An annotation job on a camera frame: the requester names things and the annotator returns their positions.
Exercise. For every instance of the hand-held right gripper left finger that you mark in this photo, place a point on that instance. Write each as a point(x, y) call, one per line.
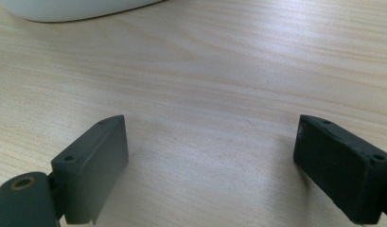
point(90, 170)

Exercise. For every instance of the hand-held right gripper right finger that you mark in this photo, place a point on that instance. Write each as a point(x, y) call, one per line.
point(339, 170)

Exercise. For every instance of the white trash can with lid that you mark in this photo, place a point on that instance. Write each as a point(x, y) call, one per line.
point(71, 8)

